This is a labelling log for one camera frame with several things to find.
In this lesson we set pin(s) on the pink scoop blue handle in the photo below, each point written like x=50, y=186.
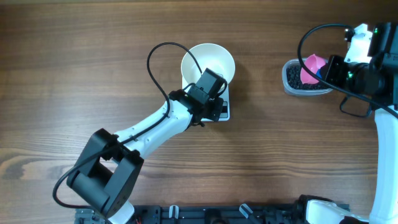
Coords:
x=313, y=63

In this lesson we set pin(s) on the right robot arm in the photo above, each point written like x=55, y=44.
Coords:
x=368, y=72

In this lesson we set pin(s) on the black beans in container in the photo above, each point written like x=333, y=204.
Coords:
x=294, y=81

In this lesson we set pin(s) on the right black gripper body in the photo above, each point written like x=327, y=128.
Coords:
x=342, y=74

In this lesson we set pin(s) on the clear plastic bean container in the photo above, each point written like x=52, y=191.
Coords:
x=290, y=89

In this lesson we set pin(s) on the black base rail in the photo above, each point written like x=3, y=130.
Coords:
x=277, y=213

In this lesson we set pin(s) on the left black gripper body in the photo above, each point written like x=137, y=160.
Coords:
x=214, y=109

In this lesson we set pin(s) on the white digital kitchen scale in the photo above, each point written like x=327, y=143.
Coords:
x=225, y=112

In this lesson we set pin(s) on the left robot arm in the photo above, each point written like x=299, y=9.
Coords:
x=109, y=164

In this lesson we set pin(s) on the white bowl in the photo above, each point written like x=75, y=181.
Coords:
x=212, y=56

